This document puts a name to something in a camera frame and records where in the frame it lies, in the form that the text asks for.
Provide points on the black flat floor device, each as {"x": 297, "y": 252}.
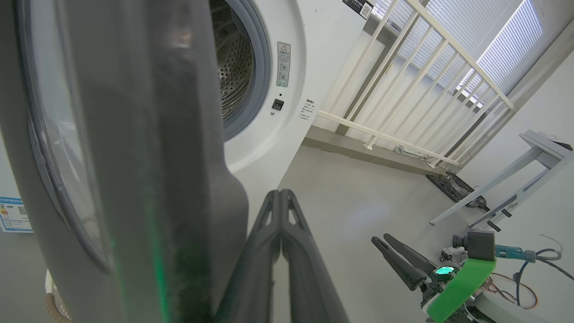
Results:
{"x": 453, "y": 186}

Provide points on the white metal table frame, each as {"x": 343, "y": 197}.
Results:
{"x": 538, "y": 148}

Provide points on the cream perforated laundry basket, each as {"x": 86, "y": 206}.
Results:
{"x": 54, "y": 300}

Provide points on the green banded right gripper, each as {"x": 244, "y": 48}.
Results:
{"x": 462, "y": 282}

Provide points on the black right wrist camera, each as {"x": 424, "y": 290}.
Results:
{"x": 477, "y": 244}

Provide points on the round dark glass washer door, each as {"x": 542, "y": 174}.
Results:
{"x": 157, "y": 157}

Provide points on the grey warning label sticker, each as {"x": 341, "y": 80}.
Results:
{"x": 283, "y": 65}

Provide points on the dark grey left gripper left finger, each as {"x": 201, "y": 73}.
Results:
{"x": 251, "y": 278}

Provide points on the cream metal railing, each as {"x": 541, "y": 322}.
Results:
{"x": 417, "y": 80}

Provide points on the white Hisense washing machine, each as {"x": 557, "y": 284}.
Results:
{"x": 287, "y": 134}

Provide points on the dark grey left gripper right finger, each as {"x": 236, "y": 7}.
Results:
{"x": 311, "y": 278}

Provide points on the blue energy label sticker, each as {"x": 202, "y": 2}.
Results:
{"x": 13, "y": 215}

